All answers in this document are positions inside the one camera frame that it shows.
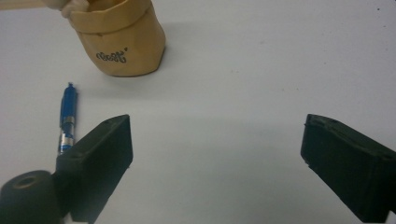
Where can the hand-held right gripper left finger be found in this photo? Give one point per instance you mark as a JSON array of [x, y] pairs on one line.
[[99, 161]]

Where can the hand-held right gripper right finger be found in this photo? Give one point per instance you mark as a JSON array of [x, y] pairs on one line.
[[348, 168]]

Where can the blue pen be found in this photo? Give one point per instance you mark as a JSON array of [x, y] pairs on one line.
[[68, 109]]

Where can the tan fabric pouch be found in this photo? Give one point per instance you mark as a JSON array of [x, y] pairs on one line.
[[124, 34]]

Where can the white table sheet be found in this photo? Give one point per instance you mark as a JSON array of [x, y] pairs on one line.
[[224, 93]]

